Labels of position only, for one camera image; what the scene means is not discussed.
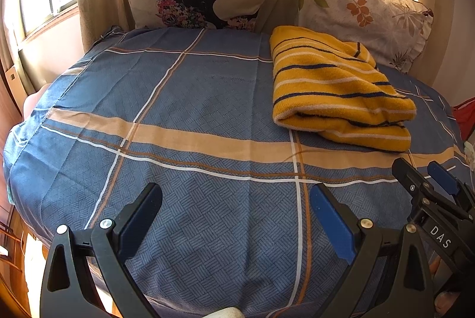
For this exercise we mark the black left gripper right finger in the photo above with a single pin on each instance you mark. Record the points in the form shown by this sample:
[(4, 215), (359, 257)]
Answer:
[(405, 287)]

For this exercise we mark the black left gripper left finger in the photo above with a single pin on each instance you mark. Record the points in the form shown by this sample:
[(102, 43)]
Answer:
[(68, 288)]

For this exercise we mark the red cloth at bedside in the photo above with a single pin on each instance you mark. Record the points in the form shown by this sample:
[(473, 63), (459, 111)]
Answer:
[(464, 114)]

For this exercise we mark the blue plaid bed sheet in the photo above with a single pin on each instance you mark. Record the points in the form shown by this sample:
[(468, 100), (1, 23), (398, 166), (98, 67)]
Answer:
[(191, 110)]

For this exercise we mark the floral leaf print pillow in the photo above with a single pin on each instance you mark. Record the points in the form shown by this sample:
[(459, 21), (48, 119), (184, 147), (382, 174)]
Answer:
[(394, 31)]

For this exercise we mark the yellow striped knit sweater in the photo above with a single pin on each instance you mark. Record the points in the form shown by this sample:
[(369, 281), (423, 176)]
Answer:
[(334, 88)]

